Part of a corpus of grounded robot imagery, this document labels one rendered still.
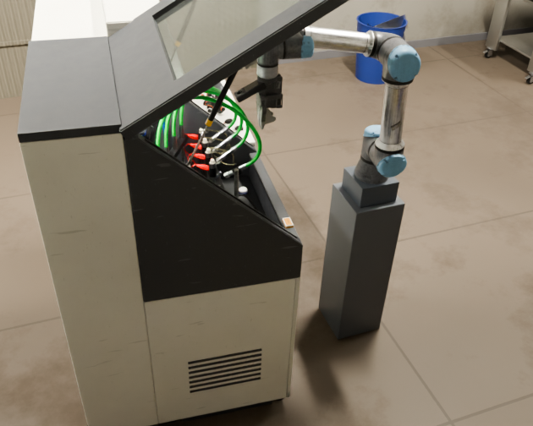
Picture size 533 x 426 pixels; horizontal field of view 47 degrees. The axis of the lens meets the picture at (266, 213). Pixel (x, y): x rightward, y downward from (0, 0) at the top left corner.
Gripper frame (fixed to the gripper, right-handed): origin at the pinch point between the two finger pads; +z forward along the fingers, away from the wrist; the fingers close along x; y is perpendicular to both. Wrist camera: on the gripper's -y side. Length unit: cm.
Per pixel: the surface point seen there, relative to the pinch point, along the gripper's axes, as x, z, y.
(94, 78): -3, -25, -56
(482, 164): 133, 125, 207
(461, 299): 9, 125, 120
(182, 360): -35, 80, -39
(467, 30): 362, 113, 323
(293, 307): -35, 61, 6
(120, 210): -35, 5, -54
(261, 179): 9.1, 30.1, 3.8
